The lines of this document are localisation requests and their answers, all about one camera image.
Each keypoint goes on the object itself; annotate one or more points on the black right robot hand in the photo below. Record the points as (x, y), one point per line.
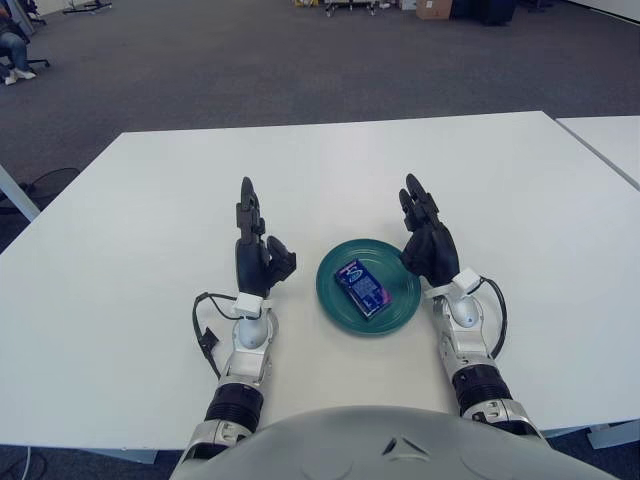
(432, 250)

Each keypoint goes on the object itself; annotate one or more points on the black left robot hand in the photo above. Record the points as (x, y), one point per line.
(252, 260)

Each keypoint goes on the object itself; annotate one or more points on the blue gum box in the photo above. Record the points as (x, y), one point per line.
(362, 287)

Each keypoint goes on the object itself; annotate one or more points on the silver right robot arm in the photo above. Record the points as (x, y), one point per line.
(470, 345)

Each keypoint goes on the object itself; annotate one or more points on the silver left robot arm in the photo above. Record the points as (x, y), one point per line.
(247, 360)

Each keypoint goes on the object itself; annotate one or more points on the green ridged plate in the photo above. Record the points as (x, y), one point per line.
(330, 300)

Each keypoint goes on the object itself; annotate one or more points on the grey robot torso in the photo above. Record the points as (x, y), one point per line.
(400, 450)

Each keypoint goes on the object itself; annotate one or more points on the white slanted table leg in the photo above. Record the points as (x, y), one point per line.
(20, 200)

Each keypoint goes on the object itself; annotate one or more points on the brown cardboard box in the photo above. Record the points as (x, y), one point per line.
(432, 9)

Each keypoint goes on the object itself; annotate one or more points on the black cabinet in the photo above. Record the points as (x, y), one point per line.
(482, 11)

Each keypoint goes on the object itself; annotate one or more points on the metal wheeled rack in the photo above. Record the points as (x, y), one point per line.
(357, 7)

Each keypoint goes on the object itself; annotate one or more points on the black office chair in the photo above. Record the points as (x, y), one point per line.
(39, 63)

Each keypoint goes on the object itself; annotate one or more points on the black stand base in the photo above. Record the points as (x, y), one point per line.
(87, 6)

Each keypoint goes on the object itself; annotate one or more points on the seated person in jeans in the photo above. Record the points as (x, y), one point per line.
(15, 50)

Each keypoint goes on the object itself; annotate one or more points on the white table frame beam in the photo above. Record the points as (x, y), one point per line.
(612, 434)

